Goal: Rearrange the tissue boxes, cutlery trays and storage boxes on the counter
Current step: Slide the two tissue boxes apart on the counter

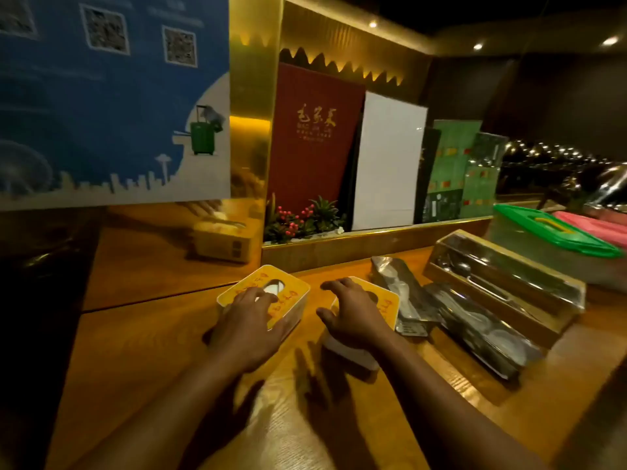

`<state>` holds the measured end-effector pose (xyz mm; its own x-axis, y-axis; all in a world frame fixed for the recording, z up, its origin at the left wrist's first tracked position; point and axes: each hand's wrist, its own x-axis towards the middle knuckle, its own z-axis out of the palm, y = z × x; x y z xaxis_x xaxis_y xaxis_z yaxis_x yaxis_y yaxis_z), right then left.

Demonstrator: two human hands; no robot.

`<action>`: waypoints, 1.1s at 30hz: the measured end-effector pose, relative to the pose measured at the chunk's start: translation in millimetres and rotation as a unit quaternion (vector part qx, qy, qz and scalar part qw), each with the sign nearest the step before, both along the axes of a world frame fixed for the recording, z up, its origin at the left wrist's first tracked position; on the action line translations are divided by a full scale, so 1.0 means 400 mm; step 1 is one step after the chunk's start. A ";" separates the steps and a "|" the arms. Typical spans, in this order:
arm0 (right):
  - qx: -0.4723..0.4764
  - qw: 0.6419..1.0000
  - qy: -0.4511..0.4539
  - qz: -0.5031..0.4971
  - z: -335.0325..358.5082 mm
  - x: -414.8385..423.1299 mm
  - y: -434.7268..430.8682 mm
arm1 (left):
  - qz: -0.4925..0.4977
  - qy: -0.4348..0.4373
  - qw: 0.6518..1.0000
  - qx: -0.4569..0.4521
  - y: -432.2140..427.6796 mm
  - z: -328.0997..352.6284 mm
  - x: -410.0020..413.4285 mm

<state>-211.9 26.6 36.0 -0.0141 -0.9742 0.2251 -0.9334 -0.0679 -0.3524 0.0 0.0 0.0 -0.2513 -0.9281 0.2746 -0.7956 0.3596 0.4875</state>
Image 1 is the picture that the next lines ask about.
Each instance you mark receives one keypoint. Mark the person's right hand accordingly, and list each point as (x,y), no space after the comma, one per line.
(360,323)

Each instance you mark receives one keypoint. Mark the person's left hand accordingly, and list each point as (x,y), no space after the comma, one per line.
(245,332)

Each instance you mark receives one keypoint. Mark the yellow-top white tissue box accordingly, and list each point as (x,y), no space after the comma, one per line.
(291,288)
(388,304)

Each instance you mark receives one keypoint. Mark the tray of white spoons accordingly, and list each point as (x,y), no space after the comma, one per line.
(485,332)
(406,293)

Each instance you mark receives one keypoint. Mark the wooden box with clear lid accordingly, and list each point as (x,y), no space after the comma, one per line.
(539,313)

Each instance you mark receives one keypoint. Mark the green-lid plastic container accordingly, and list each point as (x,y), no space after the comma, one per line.
(553,230)

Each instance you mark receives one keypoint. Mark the pink-lid plastic container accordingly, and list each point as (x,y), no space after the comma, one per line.
(597,227)

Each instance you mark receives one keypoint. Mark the person's right forearm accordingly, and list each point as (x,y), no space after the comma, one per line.
(441,416)

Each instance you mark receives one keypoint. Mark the person's left forearm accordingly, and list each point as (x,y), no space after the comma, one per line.
(171,420)

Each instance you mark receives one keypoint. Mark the green plant with red berries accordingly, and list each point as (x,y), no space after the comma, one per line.
(294,225)

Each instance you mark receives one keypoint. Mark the black menu folder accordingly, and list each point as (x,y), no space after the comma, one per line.
(427,181)

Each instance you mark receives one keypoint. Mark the white blank board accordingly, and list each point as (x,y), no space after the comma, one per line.
(387,166)

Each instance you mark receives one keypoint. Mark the red menu board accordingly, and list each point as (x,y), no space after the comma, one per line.
(313,166)

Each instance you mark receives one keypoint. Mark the large green laminated menu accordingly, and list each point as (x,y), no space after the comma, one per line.
(453,161)

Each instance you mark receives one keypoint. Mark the green menu with dark panel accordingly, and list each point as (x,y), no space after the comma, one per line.
(482,181)

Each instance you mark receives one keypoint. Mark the blue skyline poster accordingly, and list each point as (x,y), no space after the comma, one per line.
(98,117)

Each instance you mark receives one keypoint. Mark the gold mirrored panel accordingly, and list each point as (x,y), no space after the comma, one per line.
(254,68)

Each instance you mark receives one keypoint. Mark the row of steel chafing domes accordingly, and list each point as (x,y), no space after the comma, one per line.
(602,185)

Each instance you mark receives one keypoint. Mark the recessed ceiling light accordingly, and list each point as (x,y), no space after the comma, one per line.
(610,41)
(477,45)

